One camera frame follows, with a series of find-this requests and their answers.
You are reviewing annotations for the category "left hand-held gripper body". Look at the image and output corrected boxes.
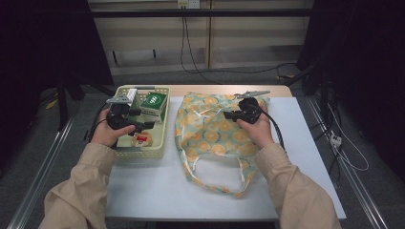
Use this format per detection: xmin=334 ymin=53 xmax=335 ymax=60
xmin=105 ymin=94 xmax=141 ymax=131

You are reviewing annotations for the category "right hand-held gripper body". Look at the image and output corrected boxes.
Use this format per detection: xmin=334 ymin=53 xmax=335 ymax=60
xmin=234 ymin=90 xmax=271 ymax=125

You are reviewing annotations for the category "pale yellow perforated plastic basket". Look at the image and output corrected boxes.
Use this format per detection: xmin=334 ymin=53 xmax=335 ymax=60
xmin=108 ymin=85 xmax=171 ymax=160

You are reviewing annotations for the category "tall green and white box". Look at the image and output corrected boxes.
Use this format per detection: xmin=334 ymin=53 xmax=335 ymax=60
xmin=124 ymin=88 xmax=142 ymax=112

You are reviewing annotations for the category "orange slice print fabric bag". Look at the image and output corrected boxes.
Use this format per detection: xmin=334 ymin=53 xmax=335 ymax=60
xmin=174 ymin=91 xmax=271 ymax=198

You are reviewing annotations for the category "person's right hand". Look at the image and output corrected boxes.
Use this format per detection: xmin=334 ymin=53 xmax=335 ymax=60
xmin=237 ymin=104 xmax=275 ymax=151

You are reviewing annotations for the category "person's left hand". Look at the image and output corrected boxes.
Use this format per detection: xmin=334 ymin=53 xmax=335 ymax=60
xmin=90 ymin=109 xmax=137 ymax=148

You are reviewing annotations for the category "round snack with red label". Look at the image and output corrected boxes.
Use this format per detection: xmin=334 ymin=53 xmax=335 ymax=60
xmin=131 ymin=130 xmax=154 ymax=148

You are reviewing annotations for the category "green cube box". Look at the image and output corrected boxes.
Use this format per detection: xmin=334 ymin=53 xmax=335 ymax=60
xmin=139 ymin=91 xmax=168 ymax=124

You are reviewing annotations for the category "beige cabinet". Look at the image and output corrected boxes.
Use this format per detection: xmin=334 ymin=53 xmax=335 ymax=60
xmin=87 ymin=0 xmax=315 ymax=76

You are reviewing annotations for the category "black horizontal bar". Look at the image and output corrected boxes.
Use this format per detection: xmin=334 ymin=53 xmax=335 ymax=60
xmin=90 ymin=9 xmax=314 ymax=19

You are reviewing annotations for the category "black curtain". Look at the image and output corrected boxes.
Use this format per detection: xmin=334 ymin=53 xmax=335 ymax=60
xmin=0 ymin=0 xmax=115 ymax=171
xmin=295 ymin=0 xmax=405 ymax=184

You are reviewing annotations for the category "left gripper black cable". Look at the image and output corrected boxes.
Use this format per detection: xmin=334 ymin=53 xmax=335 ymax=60
xmin=86 ymin=101 xmax=111 ymax=143

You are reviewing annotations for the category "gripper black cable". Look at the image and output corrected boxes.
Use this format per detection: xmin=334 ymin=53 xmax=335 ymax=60
xmin=261 ymin=111 xmax=287 ymax=151
xmin=86 ymin=101 xmax=111 ymax=143

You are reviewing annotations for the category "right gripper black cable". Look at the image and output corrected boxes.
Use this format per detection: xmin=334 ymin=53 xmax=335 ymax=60
xmin=261 ymin=111 xmax=287 ymax=151

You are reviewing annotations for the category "metal floor rail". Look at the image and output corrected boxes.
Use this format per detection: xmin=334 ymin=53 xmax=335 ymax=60
xmin=306 ymin=96 xmax=390 ymax=229
xmin=6 ymin=115 xmax=80 ymax=229

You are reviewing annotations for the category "white cable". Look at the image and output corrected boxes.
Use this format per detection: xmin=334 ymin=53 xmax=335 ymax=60
xmin=327 ymin=102 xmax=371 ymax=173

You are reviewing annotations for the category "white wall outlet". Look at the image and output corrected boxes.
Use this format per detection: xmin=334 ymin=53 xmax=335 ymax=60
xmin=177 ymin=0 xmax=202 ymax=10

